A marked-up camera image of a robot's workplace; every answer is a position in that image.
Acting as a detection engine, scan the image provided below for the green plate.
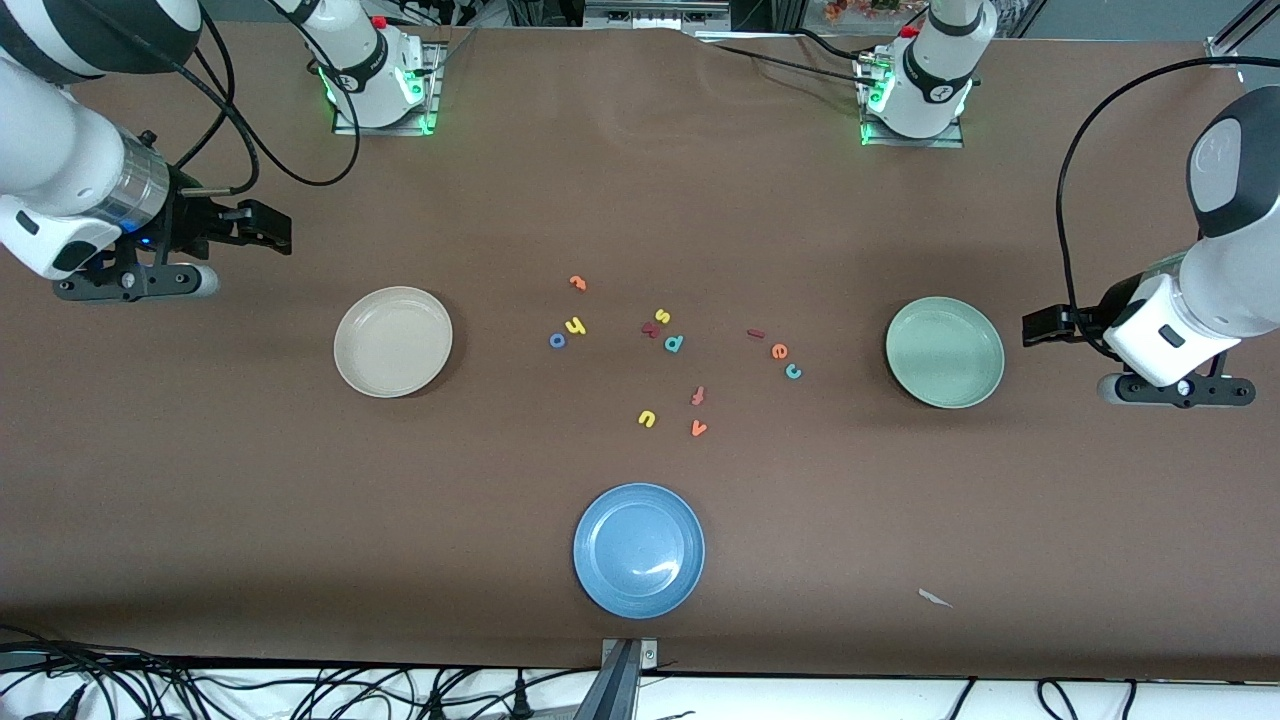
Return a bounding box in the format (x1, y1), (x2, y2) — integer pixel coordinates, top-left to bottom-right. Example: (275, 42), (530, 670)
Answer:
(885, 296), (1006, 410)

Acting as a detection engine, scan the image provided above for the beige plate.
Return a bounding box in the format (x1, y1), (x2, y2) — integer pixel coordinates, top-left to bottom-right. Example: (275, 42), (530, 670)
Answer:
(333, 286), (454, 399)

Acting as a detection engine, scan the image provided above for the brown table cover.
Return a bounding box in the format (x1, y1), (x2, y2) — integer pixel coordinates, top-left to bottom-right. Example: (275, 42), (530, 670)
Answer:
(0, 18), (1280, 683)

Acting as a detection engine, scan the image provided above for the grey power strip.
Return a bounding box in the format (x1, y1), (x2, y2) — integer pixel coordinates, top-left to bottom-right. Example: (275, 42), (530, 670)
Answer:
(585, 0), (731, 31)

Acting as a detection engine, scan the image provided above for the blue plate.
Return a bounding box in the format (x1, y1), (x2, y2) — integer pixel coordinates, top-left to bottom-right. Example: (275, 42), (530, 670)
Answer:
(573, 483), (706, 620)

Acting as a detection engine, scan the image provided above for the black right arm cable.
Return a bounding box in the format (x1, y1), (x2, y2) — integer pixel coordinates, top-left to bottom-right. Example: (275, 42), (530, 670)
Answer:
(170, 0), (361, 196)

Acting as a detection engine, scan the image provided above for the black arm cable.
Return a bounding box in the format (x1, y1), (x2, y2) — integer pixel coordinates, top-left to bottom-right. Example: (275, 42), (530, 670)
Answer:
(170, 0), (361, 196)
(1056, 55), (1280, 361)

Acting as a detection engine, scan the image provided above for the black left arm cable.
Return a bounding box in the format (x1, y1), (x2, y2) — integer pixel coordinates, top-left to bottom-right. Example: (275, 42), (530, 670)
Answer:
(1056, 55), (1280, 361)

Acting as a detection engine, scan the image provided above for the aluminium frame profile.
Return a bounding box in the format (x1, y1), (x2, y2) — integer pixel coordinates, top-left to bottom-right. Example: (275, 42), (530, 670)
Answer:
(1205, 0), (1280, 69)

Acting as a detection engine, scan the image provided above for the black cable on table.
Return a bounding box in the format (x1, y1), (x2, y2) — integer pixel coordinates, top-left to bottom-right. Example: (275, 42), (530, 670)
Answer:
(695, 38), (881, 89)
(785, 25), (886, 66)

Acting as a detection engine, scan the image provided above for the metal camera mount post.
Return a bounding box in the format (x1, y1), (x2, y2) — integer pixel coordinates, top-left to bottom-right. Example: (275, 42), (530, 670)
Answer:
(575, 637), (661, 720)

